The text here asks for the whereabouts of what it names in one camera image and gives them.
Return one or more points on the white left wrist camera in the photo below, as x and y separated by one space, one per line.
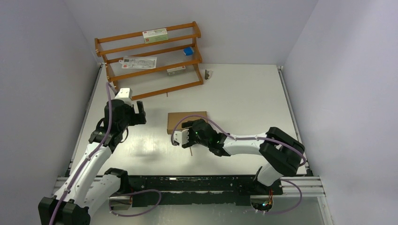
124 94

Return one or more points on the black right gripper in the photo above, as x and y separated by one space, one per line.
190 142

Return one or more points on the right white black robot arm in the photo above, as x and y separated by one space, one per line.
283 154

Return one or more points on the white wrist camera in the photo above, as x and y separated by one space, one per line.
181 138
124 94

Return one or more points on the white flat blister package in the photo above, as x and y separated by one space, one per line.
138 62

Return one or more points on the brown cardboard box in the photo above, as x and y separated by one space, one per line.
175 117

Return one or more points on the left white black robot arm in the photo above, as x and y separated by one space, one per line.
77 200

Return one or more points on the orange wooden shelf rack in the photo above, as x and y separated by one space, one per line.
169 53

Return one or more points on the small grey white clip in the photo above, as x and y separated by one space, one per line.
208 74

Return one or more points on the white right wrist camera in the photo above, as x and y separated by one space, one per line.
181 138

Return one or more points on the blue small box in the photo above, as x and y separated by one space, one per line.
188 51

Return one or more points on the aluminium rail frame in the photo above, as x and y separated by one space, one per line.
240 99

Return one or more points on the green white box top shelf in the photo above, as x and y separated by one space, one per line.
157 35

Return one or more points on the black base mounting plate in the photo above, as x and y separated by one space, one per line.
187 190

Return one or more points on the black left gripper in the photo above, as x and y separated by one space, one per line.
137 118

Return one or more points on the grey white small box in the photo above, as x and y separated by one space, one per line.
176 70

